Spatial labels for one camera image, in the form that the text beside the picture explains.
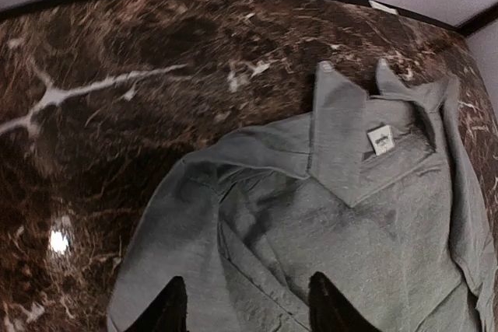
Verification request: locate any white tag on back edge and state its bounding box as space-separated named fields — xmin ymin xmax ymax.
xmin=368 ymin=0 xmax=399 ymax=16

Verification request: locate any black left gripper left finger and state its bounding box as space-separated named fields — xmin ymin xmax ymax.
xmin=126 ymin=276 xmax=188 ymax=332

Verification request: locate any grey long sleeve shirt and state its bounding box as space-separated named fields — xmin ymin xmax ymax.
xmin=107 ymin=60 xmax=497 ymax=331

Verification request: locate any black right frame post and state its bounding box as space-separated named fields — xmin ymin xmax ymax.
xmin=457 ymin=4 xmax=498 ymax=37

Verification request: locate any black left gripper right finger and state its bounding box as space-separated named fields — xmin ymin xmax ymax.
xmin=308 ymin=271 xmax=364 ymax=332

